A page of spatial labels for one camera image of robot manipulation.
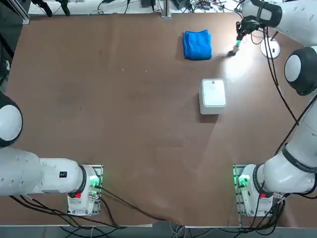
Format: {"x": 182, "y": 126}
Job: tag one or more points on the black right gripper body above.
{"x": 251, "y": 24}

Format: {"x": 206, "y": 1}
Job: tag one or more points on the white desk lamp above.
{"x": 272, "y": 50}

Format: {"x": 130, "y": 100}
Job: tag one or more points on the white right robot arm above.
{"x": 297, "y": 15}

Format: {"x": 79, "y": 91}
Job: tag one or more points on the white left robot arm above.
{"x": 27, "y": 171}

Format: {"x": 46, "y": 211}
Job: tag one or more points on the blue folded cloth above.
{"x": 197, "y": 44}

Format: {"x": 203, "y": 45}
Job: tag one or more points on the white square box appliance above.
{"x": 213, "y": 95}

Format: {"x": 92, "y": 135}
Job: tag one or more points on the black stand legs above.
{"x": 47, "y": 6}

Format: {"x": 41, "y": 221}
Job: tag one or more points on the aluminium frame post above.
{"x": 166, "y": 10}

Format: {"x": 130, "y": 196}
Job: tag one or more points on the aluminium corner bracket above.
{"x": 26, "y": 19}

